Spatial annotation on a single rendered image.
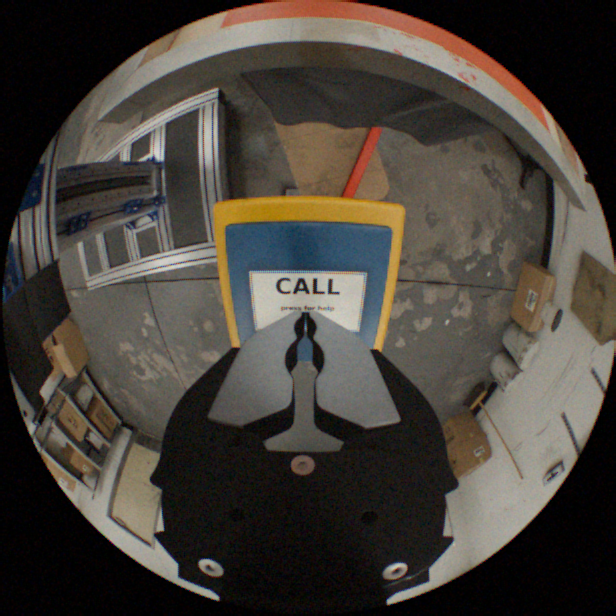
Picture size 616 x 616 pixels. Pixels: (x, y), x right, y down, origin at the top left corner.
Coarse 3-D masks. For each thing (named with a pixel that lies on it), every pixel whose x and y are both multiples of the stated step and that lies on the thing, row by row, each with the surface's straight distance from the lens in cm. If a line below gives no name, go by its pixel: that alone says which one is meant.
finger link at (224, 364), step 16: (224, 368) 9; (192, 384) 9; (208, 384) 9; (192, 400) 8; (208, 400) 8; (176, 416) 8; (192, 416) 8; (176, 432) 8; (192, 432) 7; (208, 432) 7; (224, 432) 7; (240, 432) 7; (176, 448) 7; (192, 448) 7; (208, 448) 7; (160, 464) 7; (176, 464) 7; (160, 480) 7; (240, 512) 7
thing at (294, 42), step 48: (144, 48) 25; (192, 48) 18; (240, 48) 16; (288, 48) 16; (336, 48) 16; (384, 48) 16; (432, 48) 19; (144, 96) 20; (480, 96) 19; (528, 144) 26; (576, 192) 36
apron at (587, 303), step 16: (592, 272) 209; (608, 272) 209; (576, 288) 212; (592, 288) 210; (608, 288) 206; (576, 304) 215; (592, 304) 206; (608, 304) 208; (592, 320) 210; (608, 320) 205; (608, 336) 209
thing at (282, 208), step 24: (288, 192) 109; (216, 216) 15; (240, 216) 15; (264, 216) 14; (288, 216) 14; (312, 216) 14; (336, 216) 14; (360, 216) 14; (384, 216) 15; (216, 240) 16; (384, 312) 17; (384, 336) 19
